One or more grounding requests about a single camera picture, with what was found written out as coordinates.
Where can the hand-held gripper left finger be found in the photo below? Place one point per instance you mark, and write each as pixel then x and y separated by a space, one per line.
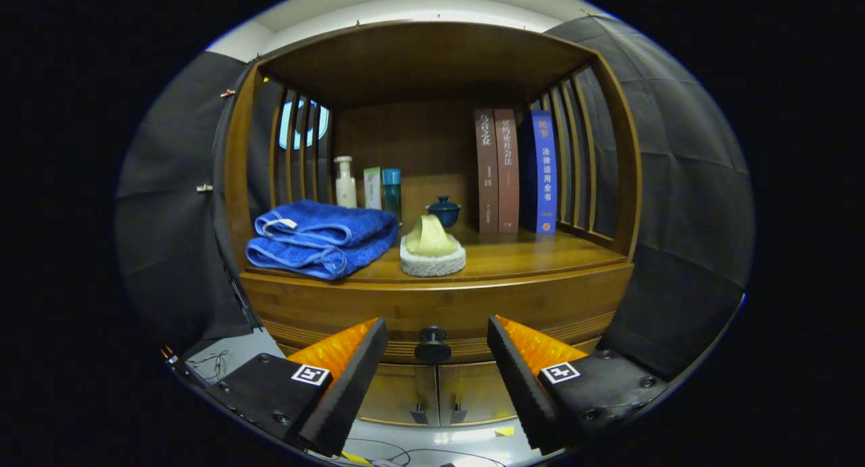
pixel 351 386

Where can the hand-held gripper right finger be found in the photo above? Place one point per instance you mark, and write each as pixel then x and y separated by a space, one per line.
pixel 524 386

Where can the wooden drawer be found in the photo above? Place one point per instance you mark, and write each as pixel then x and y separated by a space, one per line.
pixel 439 308

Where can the wooden cabinet door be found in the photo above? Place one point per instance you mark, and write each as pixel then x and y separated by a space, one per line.
pixel 399 392
pixel 480 389

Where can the wooden countertop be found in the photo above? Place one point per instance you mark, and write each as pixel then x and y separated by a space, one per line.
pixel 527 254

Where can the wooden cabinet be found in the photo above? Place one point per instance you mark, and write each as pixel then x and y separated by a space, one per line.
pixel 419 61

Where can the yellow floor sticker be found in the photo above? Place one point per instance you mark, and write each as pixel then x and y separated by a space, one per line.
pixel 503 430

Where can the yellow black floor tape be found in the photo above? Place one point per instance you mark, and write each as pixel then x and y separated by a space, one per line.
pixel 355 457

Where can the folded blue towel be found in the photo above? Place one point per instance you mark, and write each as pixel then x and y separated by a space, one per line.
pixel 317 227

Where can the dark blue lidded cup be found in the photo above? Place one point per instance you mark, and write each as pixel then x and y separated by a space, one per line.
pixel 446 213

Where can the white pump bottle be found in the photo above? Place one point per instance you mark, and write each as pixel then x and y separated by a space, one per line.
pixel 345 190

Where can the teal glass bottle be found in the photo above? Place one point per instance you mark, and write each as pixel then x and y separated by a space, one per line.
pixel 392 193

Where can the white green tube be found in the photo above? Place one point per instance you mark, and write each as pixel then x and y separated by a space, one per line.
pixel 372 190

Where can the reddish brown book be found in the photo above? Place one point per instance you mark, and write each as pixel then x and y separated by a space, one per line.
pixel 508 176

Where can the blue book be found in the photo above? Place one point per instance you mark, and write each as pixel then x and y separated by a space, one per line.
pixel 544 176

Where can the dark brown book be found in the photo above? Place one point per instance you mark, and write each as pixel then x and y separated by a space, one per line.
pixel 486 176

